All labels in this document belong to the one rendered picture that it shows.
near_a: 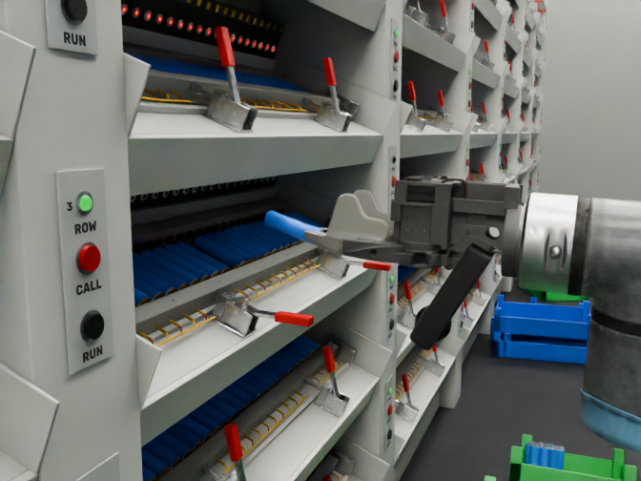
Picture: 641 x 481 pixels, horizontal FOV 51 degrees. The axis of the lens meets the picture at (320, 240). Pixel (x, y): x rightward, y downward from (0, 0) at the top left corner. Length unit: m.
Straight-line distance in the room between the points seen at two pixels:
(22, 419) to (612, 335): 0.47
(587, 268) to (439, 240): 0.13
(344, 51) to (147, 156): 0.60
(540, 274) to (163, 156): 0.34
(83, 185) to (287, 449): 0.50
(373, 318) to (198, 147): 0.58
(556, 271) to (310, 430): 0.41
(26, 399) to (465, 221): 0.41
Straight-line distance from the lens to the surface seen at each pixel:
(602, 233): 0.61
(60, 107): 0.42
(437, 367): 1.63
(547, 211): 0.62
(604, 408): 0.66
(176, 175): 0.53
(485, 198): 0.65
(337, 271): 0.87
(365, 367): 1.08
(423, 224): 0.63
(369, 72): 1.02
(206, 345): 0.61
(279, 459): 0.81
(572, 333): 2.24
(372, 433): 1.13
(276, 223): 0.71
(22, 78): 0.38
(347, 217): 0.66
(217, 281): 0.67
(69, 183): 0.42
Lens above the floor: 0.72
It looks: 9 degrees down
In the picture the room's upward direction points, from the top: straight up
